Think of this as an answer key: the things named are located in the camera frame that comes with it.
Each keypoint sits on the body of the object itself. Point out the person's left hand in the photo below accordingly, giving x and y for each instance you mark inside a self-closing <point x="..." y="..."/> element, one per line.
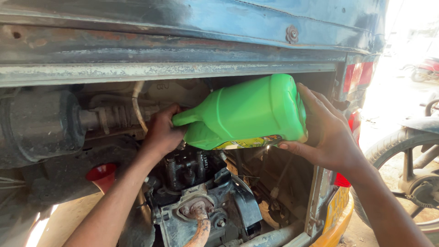
<point x="161" y="132"/>

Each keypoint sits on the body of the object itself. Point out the person's right hand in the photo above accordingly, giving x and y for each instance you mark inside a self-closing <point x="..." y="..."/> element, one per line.
<point x="325" y="133"/>

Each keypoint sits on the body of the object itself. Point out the person's left fingers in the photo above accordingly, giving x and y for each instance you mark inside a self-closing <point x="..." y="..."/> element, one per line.
<point x="173" y="115"/>

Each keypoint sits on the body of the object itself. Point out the green plastic oil jug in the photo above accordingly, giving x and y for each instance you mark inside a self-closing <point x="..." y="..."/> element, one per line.
<point x="245" y="115"/>

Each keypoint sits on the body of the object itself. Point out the blue vehicle rear body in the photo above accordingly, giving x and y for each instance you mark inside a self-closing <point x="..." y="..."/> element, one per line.
<point x="178" y="37"/>

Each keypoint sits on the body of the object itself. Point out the black vehicle engine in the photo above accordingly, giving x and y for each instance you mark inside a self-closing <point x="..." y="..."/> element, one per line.
<point x="202" y="192"/>

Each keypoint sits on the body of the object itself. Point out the red plastic funnel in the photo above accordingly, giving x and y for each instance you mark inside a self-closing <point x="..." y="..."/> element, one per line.
<point x="102" y="175"/>

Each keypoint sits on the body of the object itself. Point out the rusty exhaust pipe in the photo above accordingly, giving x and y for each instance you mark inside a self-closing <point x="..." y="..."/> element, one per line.
<point x="199" y="226"/>

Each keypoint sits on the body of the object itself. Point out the black air filter canister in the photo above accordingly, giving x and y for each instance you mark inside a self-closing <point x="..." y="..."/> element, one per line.
<point x="41" y="125"/>

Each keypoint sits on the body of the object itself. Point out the round metal body fastener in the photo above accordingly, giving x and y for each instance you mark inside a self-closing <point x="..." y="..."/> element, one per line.
<point x="292" y="34"/>

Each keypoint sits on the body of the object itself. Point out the red tail light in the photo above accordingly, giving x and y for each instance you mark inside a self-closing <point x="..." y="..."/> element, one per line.
<point x="356" y="77"/>

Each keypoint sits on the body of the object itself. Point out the yellow rear bumper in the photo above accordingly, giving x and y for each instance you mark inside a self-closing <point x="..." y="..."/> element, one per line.
<point x="334" y="219"/>

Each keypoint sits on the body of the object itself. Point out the motorcycle wheel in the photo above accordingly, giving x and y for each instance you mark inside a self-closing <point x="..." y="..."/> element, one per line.
<point x="404" y="175"/>

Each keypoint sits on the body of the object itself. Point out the red parked motorcycle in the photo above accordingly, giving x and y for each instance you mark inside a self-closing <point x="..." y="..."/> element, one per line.
<point x="425" y="70"/>

